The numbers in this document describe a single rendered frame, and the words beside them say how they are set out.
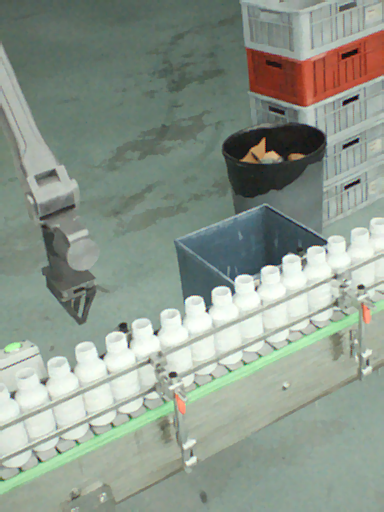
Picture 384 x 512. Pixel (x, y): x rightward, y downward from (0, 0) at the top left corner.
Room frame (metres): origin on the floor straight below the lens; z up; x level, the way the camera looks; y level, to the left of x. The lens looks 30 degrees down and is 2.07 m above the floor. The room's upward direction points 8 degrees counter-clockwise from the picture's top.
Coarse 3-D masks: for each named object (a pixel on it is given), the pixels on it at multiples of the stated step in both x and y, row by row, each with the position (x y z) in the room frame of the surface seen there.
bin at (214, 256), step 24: (240, 216) 2.14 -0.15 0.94; (264, 216) 2.17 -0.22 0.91; (192, 240) 2.06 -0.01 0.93; (216, 240) 2.10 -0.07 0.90; (240, 240) 2.13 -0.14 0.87; (264, 240) 2.17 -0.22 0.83; (288, 240) 2.08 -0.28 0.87; (312, 240) 1.98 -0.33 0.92; (192, 264) 1.96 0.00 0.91; (216, 264) 2.09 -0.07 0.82; (240, 264) 2.13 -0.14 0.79; (264, 264) 2.17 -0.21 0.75; (192, 288) 1.98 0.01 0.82
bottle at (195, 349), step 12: (192, 300) 1.40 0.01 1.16; (192, 312) 1.37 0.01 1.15; (204, 312) 1.39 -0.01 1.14; (192, 324) 1.37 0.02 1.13; (204, 324) 1.37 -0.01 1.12; (192, 336) 1.36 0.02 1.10; (192, 348) 1.36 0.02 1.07; (204, 348) 1.36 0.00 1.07; (192, 360) 1.37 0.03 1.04; (204, 360) 1.36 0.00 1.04; (204, 372) 1.36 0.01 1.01
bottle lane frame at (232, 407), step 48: (336, 336) 1.47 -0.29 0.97; (240, 384) 1.36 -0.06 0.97; (288, 384) 1.41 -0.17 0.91; (336, 384) 1.47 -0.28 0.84; (144, 432) 1.26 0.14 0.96; (192, 432) 1.30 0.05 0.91; (240, 432) 1.35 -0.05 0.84; (0, 480) 1.15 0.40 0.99; (48, 480) 1.16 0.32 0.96; (96, 480) 1.20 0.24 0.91; (144, 480) 1.25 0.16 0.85
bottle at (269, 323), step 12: (264, 276) 1.45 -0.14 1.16; (276, 276) 1.45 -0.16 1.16; (264, 288) 1.45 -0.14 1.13; (276, 288) 1.45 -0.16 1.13; (264, 300) 1.44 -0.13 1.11; (264, 312) 1.44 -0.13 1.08; (276, 312) 1.43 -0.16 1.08; (264, 324) 1.45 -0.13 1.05; (276, 324) 1.43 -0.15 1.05; (276, 336) 1.43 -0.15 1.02
